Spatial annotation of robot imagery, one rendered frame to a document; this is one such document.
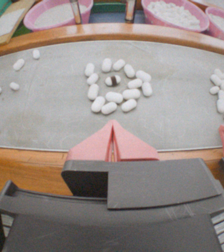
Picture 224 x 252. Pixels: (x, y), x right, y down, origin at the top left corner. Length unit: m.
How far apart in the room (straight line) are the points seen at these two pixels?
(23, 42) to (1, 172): 0.36
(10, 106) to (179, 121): 0.41
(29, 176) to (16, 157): 0.05
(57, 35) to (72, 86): 0.18
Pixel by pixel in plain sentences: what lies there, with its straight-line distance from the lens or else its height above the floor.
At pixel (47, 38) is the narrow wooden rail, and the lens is 0.41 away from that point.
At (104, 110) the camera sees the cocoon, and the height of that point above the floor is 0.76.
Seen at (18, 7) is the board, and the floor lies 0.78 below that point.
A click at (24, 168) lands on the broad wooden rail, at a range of 0.28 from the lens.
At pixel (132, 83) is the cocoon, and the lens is 0.26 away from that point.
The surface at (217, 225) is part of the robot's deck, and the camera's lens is 0.51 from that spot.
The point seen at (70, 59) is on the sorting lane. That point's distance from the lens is 0.35.
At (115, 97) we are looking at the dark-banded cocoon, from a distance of 0.24.
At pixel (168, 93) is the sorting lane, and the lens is 0.30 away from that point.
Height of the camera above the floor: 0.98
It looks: 77 degrees down
